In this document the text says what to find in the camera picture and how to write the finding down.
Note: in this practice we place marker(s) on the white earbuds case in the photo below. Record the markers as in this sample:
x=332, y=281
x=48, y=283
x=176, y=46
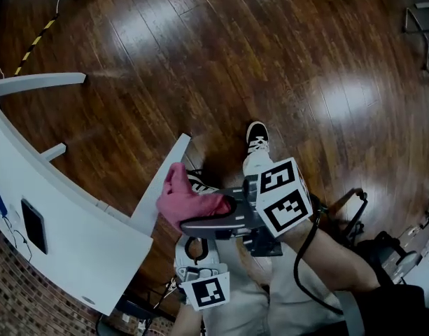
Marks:
x=13, y=213

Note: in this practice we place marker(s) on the person's left forearm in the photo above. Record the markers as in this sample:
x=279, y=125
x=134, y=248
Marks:
x=188, y=322

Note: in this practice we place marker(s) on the black office chair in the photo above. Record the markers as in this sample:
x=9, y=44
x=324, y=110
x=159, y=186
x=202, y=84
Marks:
x=389, y=254

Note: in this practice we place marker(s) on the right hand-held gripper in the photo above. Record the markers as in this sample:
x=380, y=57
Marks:
x=287, y=208

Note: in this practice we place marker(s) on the person's shoe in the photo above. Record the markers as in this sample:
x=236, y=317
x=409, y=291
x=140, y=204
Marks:
x=258, y=136
x=200, y=185

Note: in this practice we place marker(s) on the grey metal frame chair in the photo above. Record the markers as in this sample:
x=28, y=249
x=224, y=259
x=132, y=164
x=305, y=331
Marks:
x=422, y=19

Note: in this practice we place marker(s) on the white equipment rack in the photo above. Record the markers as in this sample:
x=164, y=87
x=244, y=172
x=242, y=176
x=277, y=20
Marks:
x=420, y=271

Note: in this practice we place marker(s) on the white table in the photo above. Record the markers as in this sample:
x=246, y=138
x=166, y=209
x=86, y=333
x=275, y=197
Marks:
x=77, y=240

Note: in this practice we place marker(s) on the person's left shoe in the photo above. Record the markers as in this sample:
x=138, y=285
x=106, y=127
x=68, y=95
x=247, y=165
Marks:
x=200, y=185

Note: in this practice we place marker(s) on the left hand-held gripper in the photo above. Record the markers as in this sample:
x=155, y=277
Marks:
x=209, y=290

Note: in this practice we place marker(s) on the person's black shirt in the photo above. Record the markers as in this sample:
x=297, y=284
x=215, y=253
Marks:
x=403, y=310

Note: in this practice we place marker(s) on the pink cloth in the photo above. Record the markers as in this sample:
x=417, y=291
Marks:
x=186, y=201

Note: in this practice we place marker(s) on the black smartphone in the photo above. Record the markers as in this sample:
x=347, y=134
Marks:
x=34, y=226

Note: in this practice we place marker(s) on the person's right forearm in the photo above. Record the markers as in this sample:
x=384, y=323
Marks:
x=333, y=261

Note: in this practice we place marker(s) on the person's right shoe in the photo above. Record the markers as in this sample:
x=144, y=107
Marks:
x=258, y=136

